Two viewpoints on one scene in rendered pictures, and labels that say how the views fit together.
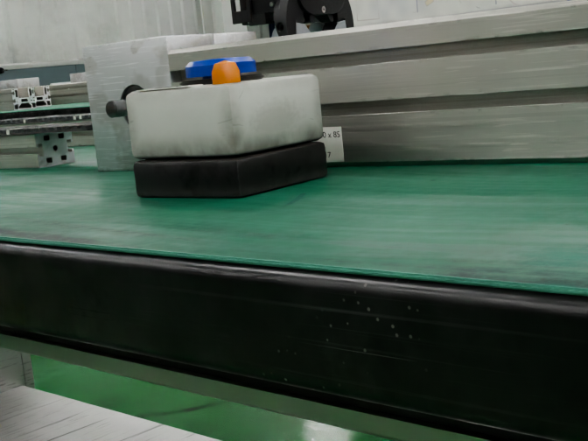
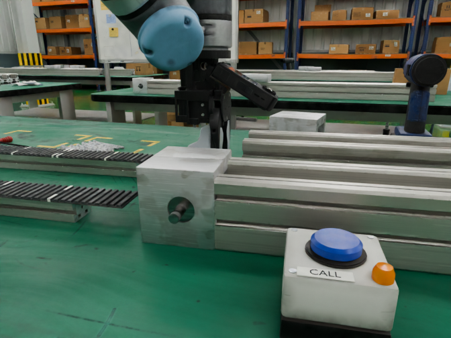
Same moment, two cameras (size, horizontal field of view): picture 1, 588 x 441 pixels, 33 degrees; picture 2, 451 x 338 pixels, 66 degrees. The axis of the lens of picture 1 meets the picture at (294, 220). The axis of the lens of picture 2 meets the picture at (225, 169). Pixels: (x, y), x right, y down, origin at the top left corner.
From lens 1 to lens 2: 0.47 m
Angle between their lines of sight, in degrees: 27
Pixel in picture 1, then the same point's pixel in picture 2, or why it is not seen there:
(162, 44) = (210, 176)
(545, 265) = not seen: outside the picture
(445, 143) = (421, 262)
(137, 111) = (296, 290)
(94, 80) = (145, 189)
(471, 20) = not seen: outside the picture
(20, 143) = (58, 206)
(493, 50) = not seen: outside the picture
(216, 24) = (23, 43)
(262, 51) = (294, 194)
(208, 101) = (376, 296)
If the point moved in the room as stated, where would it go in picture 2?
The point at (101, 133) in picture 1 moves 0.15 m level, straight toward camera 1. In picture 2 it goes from (148, 221) to (226, 285)
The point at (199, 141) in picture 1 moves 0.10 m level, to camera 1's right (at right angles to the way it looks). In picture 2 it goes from (357, 318) to (443, 280)
